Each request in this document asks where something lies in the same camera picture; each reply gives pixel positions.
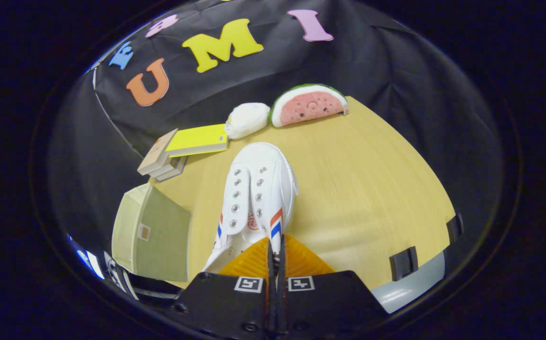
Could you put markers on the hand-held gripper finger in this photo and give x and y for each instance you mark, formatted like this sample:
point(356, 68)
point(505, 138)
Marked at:
point(282, 307)
point(271, 307)

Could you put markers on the pale green fabric storage box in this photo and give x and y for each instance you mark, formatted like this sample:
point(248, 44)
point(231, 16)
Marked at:
point(159, 236)

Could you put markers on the white striped canvas shoe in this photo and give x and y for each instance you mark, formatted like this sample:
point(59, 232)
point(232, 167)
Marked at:
point(263, 160)

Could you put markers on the black table clamp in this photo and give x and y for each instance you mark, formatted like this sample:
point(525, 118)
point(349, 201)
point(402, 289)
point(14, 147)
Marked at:
point(455, 227)
point(404, 264)

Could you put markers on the grey blue book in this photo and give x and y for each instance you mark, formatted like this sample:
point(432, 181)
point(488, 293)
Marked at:
point(178, 171)

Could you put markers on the white book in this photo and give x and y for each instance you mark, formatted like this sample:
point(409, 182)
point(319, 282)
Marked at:
point(171, 166)

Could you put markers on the yellow book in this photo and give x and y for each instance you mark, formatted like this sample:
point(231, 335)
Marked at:
point(197, 138)

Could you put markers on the white plush toy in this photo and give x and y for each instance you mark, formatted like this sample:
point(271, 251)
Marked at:
point(249, 119)

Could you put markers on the beige book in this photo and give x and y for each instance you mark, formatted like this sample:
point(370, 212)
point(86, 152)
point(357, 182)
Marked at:
point(157, 153)

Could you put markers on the watermelon slice plush toy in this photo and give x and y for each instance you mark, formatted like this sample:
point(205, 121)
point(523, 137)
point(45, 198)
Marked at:
point(308, 106)

